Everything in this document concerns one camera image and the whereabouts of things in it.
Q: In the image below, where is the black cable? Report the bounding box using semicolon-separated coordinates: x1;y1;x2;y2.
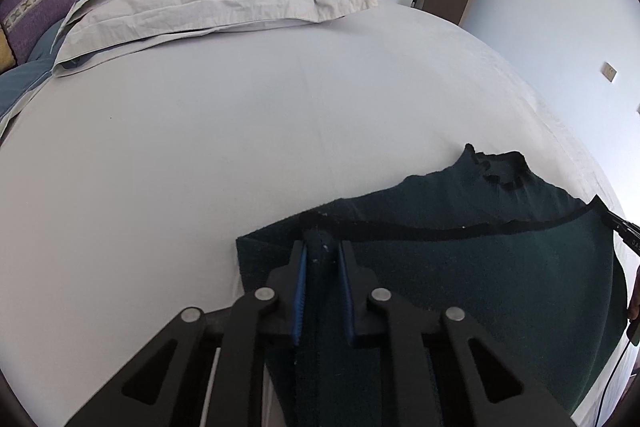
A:
596;319;640;427

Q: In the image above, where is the yellow patterned cushion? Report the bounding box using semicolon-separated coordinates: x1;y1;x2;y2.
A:
0;28;16;74

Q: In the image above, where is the purple patterned cushion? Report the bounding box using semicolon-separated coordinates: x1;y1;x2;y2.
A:
1;0;76;65

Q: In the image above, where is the dark green knit sweater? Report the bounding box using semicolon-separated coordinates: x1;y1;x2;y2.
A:
236;146;627;426

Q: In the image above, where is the person's right hand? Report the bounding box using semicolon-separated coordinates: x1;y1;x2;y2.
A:
627;268;640;321

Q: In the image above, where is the white bed sheet mattress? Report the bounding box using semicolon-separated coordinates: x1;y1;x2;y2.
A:
1;2;618;426

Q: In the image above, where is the wall light switch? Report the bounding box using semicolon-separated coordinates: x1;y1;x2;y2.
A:
601;62;617;82

